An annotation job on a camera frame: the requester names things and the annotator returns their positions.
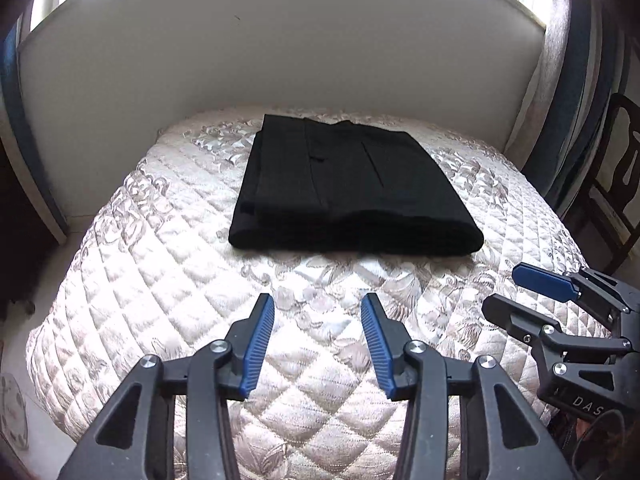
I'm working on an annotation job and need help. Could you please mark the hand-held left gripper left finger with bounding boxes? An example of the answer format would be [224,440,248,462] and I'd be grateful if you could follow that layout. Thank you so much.
[57,292,276,480]

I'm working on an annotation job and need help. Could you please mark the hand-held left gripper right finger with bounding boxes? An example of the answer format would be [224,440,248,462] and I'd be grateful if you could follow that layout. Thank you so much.
[360,292,576,480]

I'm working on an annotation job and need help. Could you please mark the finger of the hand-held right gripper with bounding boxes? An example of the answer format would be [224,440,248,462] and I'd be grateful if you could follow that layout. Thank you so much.
[481,293,632,367]
[512,261,640,322]

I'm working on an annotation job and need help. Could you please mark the black pants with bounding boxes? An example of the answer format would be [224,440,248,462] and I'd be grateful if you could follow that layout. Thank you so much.
[228,114,485,256]

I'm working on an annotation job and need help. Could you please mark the beige quilted floral bedspread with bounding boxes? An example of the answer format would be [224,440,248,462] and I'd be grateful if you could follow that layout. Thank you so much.
[25,106,621,480]

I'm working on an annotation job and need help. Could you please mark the dark wooden chair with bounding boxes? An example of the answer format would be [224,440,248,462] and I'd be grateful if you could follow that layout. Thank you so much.
[575,92,640,276]

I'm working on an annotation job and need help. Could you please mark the grey blue striped curtain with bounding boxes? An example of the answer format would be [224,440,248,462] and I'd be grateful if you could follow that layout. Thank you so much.
[520,0,633,221]

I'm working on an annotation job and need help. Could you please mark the round white disc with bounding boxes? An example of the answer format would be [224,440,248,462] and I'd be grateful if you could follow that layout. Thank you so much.
[0,371,28,453]

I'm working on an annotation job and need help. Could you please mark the white upholstered headboard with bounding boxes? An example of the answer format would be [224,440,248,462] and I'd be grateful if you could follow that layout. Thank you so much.
[15,0,547,218]

